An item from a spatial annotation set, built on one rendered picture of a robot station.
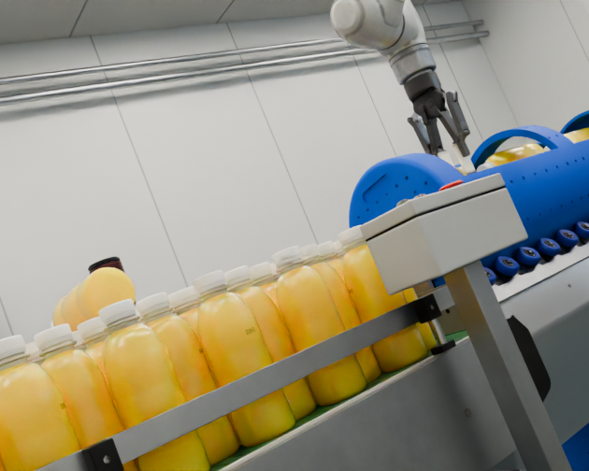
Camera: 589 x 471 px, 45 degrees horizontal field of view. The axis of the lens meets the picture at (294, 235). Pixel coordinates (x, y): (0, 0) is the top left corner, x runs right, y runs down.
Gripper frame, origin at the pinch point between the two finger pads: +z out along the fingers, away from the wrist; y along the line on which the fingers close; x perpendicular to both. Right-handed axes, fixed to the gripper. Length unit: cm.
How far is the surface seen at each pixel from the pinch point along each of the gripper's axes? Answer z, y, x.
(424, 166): 1.5, -11.9, 25.1
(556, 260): 26.4, -11.9, -0.8
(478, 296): 24, -32, 51
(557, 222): 19.8, -11.8, -6.7
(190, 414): 23, -22, 90
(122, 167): -122, 328, -106
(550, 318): 34.9, -14.8, 13.4
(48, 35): -221, 324, -87
